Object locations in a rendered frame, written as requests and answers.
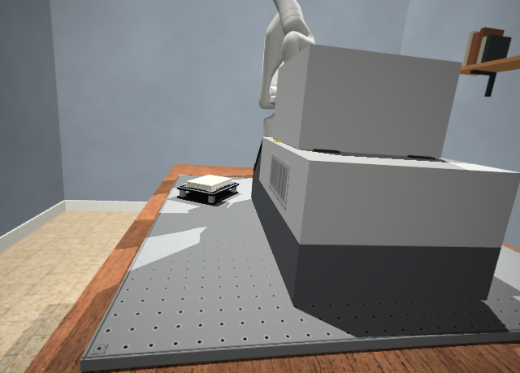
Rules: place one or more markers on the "cream rectangular well plate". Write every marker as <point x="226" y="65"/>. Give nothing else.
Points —
<point x="209" y="182"/>

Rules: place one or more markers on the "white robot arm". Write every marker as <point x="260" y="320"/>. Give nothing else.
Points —
<point x="288" y="27"/>

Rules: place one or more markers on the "black rectangular frame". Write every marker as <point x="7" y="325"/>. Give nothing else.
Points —
<point x="206" y="196"/>

